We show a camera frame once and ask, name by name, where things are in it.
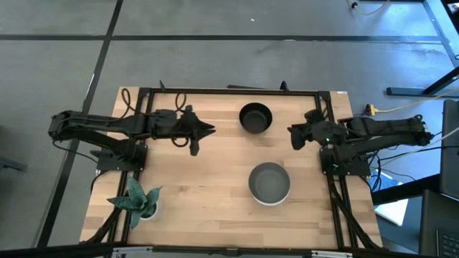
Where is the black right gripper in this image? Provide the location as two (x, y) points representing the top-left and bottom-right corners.
(288, 120), (347, 151)

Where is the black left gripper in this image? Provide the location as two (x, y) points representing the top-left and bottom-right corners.
(148, 105), (217, 157)

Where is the black bowl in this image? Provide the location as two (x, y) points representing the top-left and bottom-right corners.
(238, 102), (273, 135)

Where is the white and grey two-tone bowl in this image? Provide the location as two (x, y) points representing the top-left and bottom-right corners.
(248, 163), (291, 207)

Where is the white plant pot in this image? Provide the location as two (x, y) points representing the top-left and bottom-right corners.
(139, 200), (160, 221)

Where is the blue flat object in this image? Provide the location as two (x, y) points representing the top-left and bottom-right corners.
(371, 171), (396, 193)

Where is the green snake plant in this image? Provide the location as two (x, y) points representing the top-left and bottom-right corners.
(106, 175), (163, 230)

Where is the white paper sheet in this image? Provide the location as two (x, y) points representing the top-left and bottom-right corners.
(374, 198), (410, 227)

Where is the black desk with T-foot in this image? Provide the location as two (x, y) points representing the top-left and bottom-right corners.
(386, 66), (459, 97)

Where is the black desk top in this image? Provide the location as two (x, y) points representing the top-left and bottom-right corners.
(440, 99), (459, 200)

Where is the black workstation desk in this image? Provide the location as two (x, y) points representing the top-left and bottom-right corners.
(371, 173), (459, 258)

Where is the black keyboard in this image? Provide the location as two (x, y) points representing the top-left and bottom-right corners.
(435, 229), (459, 258)

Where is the grey floor foot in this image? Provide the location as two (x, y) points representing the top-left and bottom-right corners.
(0, 156), (28, 173)

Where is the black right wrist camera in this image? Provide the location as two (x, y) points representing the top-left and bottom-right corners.
(303, 108), (324, 125)

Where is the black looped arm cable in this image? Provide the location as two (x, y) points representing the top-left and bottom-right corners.
(174, 92), (188, 113)
(120, 88), (134, 120)

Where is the yellow extension cable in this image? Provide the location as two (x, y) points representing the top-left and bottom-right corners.
(364, 87), (459, 116)
(346, 0), (390, 17)

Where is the black right cable bundle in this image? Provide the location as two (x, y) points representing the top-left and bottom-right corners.
(368, 132), (443, 193)

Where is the white cable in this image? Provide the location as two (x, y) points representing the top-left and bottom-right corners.
(379, 125), (459, 159)

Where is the black left base cable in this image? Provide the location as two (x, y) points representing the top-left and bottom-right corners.
(52, 140), (98, 164)

